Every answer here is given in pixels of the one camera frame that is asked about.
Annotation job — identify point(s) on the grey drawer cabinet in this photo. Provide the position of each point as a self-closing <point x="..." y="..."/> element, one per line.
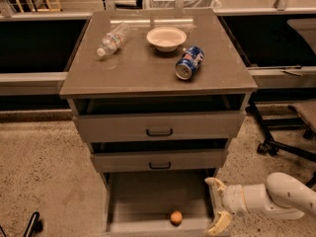
<point x="139" y="79"/>

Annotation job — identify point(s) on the grey drawer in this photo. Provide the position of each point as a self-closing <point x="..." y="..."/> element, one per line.
<point x="139" y="204"/>
<point x="146" y="127"/>
<point x="159" y="160"/>

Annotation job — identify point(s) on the grey middle drawer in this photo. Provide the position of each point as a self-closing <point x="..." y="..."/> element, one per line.
<point x="159" y="160"/>

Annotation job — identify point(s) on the grey bottom drawer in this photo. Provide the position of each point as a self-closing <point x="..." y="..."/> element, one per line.
<point x="139" y="204"/>

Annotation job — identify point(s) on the grey top drawer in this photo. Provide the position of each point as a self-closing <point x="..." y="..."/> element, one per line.
<point x="146" y="127"/>

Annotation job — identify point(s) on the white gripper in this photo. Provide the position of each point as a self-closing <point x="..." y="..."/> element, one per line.
<point x="233" y="197"/>

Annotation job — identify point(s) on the white paper bowl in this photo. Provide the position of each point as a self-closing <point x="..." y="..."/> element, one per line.
<point x="166" y="39"/>

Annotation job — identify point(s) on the blue soda can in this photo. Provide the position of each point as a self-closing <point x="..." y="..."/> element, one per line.
<point x="189" y="63"/>

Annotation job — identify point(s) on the black wheeled base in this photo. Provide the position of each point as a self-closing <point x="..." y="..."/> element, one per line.
<point x="34" y="226"/>

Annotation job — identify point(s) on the clear plastic water bottle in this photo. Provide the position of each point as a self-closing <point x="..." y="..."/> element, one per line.
<point x="114" y="39"/>

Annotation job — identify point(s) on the wire mesh basket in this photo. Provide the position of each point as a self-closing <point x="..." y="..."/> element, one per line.
<point x="189" y="4"/>

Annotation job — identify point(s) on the orange fruit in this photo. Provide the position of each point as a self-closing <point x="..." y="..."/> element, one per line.
<point x="176" y="217"/>

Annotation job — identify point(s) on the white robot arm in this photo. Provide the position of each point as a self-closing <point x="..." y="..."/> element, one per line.
<point x="280" y="196"/>

